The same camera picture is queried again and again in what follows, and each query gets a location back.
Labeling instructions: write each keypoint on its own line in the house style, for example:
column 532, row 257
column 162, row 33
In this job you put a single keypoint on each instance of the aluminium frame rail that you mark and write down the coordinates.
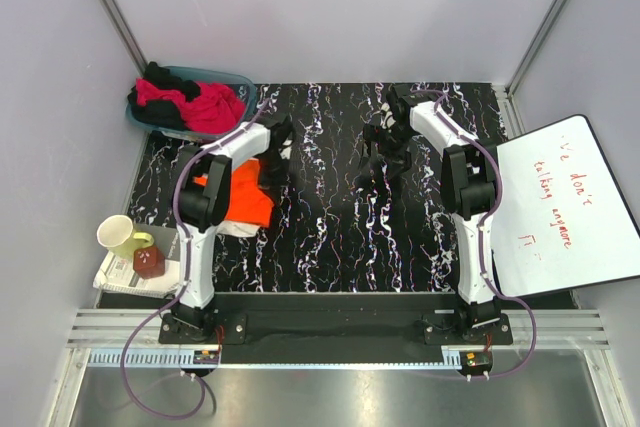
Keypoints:
column 552, row 329

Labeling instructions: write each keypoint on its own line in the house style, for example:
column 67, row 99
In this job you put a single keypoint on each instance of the whiteboard with red writing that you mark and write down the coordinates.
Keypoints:
column 563, row 221

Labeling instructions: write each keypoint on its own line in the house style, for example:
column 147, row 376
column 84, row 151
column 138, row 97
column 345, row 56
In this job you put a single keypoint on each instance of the magenta t-shirt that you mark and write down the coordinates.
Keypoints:
column 216, row 111

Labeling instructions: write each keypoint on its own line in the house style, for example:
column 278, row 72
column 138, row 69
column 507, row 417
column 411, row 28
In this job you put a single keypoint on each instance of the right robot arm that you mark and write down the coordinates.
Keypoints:
column 470, row 191

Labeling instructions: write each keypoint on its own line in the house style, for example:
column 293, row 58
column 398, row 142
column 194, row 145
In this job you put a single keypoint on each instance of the stack of papers and books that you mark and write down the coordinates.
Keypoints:
column 116, row 275

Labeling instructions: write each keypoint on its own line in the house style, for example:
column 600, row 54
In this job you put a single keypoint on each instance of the orange t-shirt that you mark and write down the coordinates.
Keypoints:
column 247, row 202

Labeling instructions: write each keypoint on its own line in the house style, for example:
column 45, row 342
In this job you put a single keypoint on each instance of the black t-shirt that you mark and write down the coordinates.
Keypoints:
column 158, row 96

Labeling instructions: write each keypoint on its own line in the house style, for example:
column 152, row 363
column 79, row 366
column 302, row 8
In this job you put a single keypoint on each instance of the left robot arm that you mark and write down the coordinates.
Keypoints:
column 201, row 200

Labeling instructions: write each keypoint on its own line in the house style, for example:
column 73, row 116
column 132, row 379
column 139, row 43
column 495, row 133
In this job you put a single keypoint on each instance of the yellow-green mug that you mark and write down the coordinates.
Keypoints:
column 119, row 236

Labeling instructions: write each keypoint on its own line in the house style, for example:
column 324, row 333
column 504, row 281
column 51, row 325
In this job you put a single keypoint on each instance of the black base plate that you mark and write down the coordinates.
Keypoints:
column 281, row 351

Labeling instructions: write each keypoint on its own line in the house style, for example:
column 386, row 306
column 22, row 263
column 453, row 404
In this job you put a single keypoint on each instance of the dark red cube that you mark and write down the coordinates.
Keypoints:
column 149, row 262

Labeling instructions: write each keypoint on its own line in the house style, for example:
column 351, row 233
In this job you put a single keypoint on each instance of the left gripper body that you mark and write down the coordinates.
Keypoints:
column 273, row 169

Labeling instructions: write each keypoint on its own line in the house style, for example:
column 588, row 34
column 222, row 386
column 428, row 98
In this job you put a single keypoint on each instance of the white t-shirt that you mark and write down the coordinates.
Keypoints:
column 238, row 229

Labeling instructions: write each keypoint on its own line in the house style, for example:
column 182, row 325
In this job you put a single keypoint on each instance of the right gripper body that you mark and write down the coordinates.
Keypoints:
column 392, row 143

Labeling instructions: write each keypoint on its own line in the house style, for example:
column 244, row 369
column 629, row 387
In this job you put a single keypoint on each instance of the clear blue plastic bin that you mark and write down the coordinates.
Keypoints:
column 242, row 86

